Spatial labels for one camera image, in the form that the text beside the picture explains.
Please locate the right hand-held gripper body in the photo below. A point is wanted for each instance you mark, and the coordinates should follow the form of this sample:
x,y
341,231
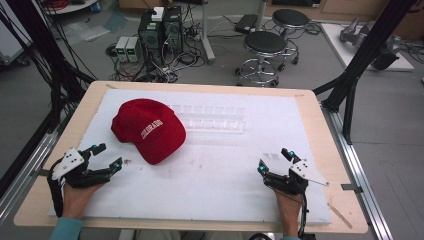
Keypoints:
x,y
295,176

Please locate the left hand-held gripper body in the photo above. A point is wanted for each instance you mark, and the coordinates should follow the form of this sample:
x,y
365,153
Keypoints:
x,y
71,168

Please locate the red baseball cap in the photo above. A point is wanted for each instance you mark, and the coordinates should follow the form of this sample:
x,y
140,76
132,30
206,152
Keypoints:
x,y
150,129

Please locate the clear plastic rack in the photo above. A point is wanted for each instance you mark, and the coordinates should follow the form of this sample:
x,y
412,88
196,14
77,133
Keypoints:
x,y
210,119

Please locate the person's left hand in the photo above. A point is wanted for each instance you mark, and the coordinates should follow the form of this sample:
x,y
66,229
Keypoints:
x,y
78,199

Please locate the person's right hand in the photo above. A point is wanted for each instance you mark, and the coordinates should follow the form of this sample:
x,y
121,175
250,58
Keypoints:
x,y
287,208

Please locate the white foam mat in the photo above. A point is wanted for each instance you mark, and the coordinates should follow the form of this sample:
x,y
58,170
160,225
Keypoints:
x,y
200,156

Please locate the black round stool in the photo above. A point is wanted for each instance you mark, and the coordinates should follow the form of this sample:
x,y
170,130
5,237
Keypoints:
x,y
265,55
290,30

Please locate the grey power supply unit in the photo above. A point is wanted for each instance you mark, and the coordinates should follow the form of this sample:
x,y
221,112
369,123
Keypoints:
x,y
121,48
134,49

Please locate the black computer tower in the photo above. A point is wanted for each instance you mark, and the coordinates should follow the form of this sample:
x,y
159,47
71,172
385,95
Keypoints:
x,y
173,30
150,35

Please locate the white board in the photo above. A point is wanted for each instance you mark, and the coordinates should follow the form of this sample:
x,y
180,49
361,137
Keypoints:
x,y
363,46

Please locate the black flat device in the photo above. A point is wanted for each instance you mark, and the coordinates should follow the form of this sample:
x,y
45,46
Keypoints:
x,y
246,22

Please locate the white box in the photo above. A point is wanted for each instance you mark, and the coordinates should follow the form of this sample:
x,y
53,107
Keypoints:
x,y
158,14

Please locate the black metal frame stand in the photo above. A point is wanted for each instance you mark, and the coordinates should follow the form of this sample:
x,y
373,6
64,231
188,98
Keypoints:
x,y
360,63
46,53

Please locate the grey metal post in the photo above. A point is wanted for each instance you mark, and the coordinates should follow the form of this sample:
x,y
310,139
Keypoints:
x,y
206,31

